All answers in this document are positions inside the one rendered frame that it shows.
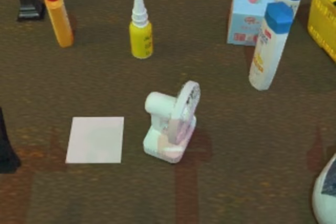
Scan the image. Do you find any white desk fan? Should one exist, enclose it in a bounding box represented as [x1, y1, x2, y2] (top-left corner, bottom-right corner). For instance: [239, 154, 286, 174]
[143, 80, 202, 164]

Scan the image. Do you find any white square paper sheet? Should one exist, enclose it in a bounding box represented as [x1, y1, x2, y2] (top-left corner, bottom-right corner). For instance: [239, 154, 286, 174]
[65, 116, 125, 164]

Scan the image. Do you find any orange bottle with red cap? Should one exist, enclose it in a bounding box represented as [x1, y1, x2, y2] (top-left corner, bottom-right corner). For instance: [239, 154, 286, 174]
[43, 0, 75, 48]

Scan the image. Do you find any yellow bottle with white nozzle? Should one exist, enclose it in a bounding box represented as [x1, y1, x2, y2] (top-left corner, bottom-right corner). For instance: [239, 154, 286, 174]
[129, 0, 154, 59]

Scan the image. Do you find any light blue strawberry carton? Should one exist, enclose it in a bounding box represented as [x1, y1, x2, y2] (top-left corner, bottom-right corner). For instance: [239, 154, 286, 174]
[226, 0, 276, 47]

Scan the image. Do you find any white bottle with blue cap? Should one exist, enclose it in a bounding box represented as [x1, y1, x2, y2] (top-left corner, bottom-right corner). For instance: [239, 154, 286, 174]
[248, 1, 294, 91]

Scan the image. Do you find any yellow plastic basket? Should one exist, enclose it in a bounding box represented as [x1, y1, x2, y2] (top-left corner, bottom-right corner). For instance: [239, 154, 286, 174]
[307, 0, 336, 64]

